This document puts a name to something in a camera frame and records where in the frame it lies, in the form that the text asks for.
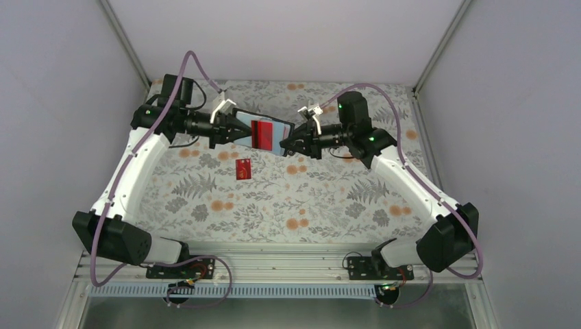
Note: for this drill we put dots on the black leather card holder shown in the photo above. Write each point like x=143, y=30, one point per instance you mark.
x=281, y=129

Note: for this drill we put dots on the dark red card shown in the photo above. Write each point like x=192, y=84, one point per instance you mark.
x=262, y=135

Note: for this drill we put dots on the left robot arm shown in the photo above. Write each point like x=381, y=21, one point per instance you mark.
x=109, y=229

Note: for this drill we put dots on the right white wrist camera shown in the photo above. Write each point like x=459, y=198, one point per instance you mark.
x=312, y=113

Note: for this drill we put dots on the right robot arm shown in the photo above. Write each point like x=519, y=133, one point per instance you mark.
x=448, y=230

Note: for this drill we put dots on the floral patterned table mat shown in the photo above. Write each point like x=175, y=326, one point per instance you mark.
x=193, y=194

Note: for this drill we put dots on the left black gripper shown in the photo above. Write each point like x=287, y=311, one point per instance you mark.
x=218, y=129

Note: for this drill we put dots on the red VIP card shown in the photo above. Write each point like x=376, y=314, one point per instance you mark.
x=243, y=169

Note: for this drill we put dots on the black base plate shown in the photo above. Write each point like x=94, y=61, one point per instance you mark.
x=199, y=269
x=366, y=268

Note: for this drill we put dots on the aluminium rail frame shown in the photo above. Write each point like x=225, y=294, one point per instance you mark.
x=266, y=263

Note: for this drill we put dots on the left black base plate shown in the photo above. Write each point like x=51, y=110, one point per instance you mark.
x=199, y=269

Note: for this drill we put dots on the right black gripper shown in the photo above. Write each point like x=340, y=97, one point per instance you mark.
x=310, y=141

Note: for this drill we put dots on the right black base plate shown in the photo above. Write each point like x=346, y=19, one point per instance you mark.
x=366, y=268

